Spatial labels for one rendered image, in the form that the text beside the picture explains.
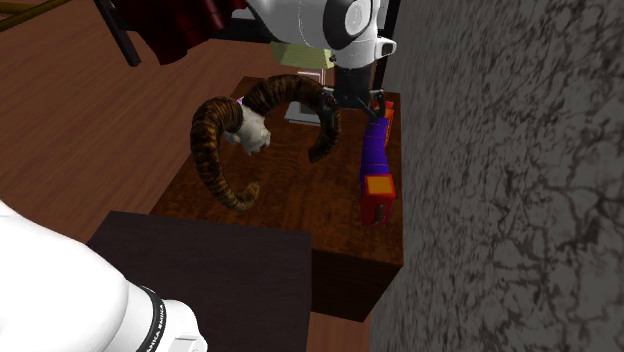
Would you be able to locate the white flat box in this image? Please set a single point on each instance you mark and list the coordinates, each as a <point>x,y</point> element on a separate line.
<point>300,114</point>

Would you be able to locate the brown wooden table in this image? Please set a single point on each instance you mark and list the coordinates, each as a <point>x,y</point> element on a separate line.
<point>302,195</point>

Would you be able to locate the pale green block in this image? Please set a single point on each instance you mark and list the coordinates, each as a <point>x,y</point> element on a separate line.
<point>297,56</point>

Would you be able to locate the ram skull with brown horns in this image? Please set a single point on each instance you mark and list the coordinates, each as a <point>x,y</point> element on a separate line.
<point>253,129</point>

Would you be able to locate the long red and purple box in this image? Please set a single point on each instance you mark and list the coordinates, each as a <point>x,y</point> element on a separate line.
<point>378,200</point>

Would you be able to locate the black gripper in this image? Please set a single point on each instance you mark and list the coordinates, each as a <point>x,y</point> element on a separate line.
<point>355,85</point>

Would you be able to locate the yellow wooden rod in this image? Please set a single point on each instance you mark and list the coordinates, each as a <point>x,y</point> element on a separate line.
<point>29,12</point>

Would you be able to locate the black frame with red cloth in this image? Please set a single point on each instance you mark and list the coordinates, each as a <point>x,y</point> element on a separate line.
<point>170,24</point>

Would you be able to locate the dark robot stand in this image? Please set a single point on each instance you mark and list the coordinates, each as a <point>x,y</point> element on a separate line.
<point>219,273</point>

